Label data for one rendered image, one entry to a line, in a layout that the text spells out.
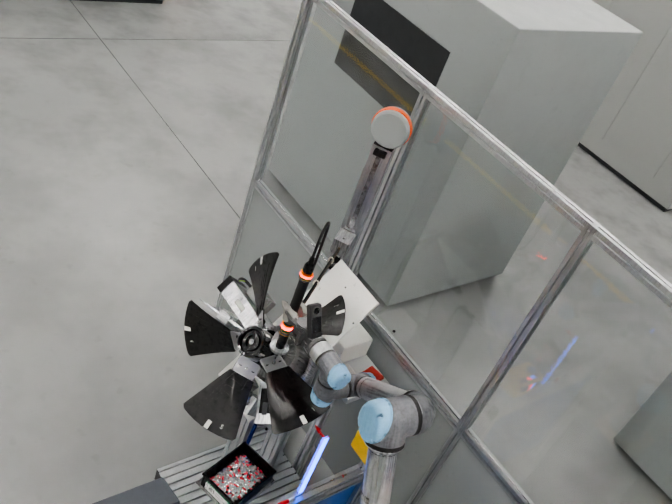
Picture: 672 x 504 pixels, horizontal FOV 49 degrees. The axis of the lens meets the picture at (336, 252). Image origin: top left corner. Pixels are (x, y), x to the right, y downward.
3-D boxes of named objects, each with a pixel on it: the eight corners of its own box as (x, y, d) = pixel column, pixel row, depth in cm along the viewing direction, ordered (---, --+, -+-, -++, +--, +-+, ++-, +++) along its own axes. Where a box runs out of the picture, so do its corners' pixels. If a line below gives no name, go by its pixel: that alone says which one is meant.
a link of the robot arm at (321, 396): (343, 406, 244) (353, 385, 238) (313, 410, 239) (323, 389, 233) (334, 387, 250) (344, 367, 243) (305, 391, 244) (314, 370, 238)
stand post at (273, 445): (256, 475, 366) (322, 314, 298) (265, 490, 361) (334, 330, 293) (249, 479, 363) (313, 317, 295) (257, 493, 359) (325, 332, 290)
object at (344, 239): (336, 240, 312) (342, 224, 307) (351, 247, 311) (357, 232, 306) (328, 252, 303) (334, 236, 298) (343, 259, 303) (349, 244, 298)
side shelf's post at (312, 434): (296, 468, 376) (345, 361, 327) (300, 474, 374) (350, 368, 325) (289, 471, 374) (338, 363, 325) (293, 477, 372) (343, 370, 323)
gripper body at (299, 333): (286, 333, 247) (304, 360, 240) (293, 316, 242) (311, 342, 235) (305, 329, 251) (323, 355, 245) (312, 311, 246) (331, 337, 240)
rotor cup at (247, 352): (244, 348, 279) (226, 340, 268) (271, 323, 278) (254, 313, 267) (263, 376, 271) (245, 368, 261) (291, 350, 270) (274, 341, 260)
